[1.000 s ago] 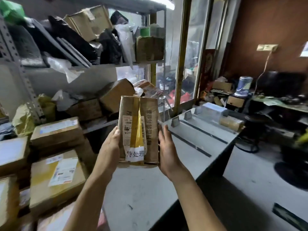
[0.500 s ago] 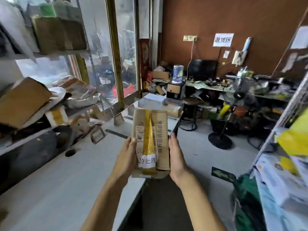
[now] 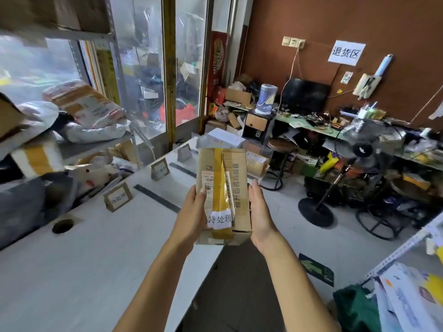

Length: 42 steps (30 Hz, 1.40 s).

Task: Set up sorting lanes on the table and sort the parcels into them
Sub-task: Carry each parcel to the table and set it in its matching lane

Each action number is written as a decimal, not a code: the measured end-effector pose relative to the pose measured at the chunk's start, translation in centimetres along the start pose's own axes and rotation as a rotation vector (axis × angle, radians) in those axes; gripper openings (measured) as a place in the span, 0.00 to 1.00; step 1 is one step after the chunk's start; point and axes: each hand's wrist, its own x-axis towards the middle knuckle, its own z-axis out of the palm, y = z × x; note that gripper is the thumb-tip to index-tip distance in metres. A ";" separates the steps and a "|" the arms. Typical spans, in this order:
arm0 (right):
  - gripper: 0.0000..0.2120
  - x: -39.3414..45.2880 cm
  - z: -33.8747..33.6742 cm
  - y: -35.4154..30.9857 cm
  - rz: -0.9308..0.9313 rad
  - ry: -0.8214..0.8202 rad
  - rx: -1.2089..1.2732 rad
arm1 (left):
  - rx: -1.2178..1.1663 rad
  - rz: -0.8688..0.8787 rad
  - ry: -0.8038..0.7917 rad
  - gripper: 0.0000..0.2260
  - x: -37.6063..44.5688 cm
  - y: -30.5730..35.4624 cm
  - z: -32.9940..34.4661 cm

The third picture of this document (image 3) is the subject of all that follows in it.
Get person's right hand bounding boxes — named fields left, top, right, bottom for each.
left=247, top=179, right=280, bottom=258

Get person's left hand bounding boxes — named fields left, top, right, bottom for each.
left=169, top=184, right=208, bottom=257

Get parcel with yellow tape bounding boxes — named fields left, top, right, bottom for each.
left=194, top=147, right=252, bottom=247

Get small taped cardboard parcel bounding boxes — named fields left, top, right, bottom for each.
left=244, top=150, right=271, bottom=179

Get brown cardboard sign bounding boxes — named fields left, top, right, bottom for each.
left=150, top=157, right=171, bottom=182
left=103, top=182, right=134, bottom=213
left=176, top=144, right=193, bottom=163

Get white box parcel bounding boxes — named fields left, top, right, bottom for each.
left=207, top=127, right=247, bottom=148

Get person's left forearm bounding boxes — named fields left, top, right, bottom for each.
left=112, top=238, right=198, bottom=332

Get person's right forearm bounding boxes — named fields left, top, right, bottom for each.
left=257, top=235, right=342, bottom=332

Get black standing fan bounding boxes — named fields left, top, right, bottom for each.
left=298, top=119, right=406, bottom=229

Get green floor sticker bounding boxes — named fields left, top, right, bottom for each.
left=298, top=253, right=335, bottom=288

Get round brown stool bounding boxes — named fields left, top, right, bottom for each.
left=264, top=138, right=299, bottom=192

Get yellow plastic bottle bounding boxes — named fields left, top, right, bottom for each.
left=318, top=152, right=340, bottom=174

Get tall narrow cardboard piece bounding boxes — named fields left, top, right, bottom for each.
left=116, top=140, right=140, bottom=166

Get small water dispenser cabinet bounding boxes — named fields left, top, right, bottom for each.
left=242, top=112, right=278, bottom=146

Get beige storage basket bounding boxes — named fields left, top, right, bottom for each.
left=67, top=162, right=121, bottom=202

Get cluttered green desk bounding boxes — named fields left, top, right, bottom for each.
left=275, top=110, right=443, bottom=171

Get red cloth heap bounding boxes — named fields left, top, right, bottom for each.
left=159, top=101, right=197, bottom=124

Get green cloth bag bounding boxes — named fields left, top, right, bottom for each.
left=333, top=285, right=382, bottom=332

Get open cardboard box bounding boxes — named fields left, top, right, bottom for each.
left=225, top=87, right=254, bottom=106

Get white woven sack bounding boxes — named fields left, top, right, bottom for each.
left=64, top=122, right=131, bottom=145

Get black monitor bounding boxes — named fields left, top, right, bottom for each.
left=280, top=77, right=332, bottom=117

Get orange white wrapped bundle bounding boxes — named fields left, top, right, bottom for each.
left=43, top=80, right=128, bottom=131

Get tall red box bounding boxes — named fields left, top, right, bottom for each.
left=207, top=30, right=230, bottom=107

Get black plastic bag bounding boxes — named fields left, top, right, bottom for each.
left=52, top=112, right=76, bottom=136

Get white printed plastic bags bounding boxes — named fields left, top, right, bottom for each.
left=373, top=262, right=443, bottom=332

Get dark grey plastic mailer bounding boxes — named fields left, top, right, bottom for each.
left=0, top=172, right=76, bottom=250

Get white foam box yellow tape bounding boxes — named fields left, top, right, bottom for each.
left=10, top=141, right=66, bottom=179

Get large yellow-taped cardboard box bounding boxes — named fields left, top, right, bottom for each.
left=0, top=93, right=25, bottom=143

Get grey metal shelf rack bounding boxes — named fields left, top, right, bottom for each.
left=0, top=27, right=157, bottom=171

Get cardboard box on rack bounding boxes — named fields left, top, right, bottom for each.
left=0, top=0, right=57, bottom=30
left=52, top=0, right=112, bottom=34

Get glass storefront with taped frame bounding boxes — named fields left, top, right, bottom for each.
left=0, top=0, right=216, bottom=153

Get white wall tool holder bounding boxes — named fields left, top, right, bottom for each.
left=353, top=53, right=395, bottom=101

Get beige wall socket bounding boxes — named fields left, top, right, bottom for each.
left=282, top=36, right=307, bottom=49

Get white paper wall notice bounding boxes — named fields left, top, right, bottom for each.
left=328, top=40, right=367, bottom=66

